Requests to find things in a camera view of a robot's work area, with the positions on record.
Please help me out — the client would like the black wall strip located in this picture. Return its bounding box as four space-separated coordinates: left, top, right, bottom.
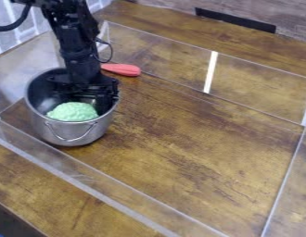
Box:
195 7 276 33

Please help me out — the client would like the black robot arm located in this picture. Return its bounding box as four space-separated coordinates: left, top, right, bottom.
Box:
10 0 118 115

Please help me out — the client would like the black cable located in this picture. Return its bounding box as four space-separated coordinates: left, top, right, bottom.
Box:
0 3 34 32

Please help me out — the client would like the red handled metal spatula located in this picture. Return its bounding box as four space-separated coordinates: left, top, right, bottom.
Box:
101 64 141 77

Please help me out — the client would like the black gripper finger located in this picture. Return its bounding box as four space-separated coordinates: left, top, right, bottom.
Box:
93 94 117 116

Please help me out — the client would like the clear acrylic barrier wall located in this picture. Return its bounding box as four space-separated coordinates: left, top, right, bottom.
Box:
0 22 306 237

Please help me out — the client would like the clear acrylic corner bracket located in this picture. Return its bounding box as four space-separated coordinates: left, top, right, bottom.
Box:
96 21 110 52

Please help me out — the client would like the silver metal pot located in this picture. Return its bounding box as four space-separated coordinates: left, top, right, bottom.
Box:
25 69 120 146

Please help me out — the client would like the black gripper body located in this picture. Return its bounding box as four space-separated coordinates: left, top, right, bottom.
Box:
46 54 118 101

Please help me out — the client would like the green bumpy toy vegetable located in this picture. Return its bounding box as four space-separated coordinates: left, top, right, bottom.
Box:
46 102 98 121

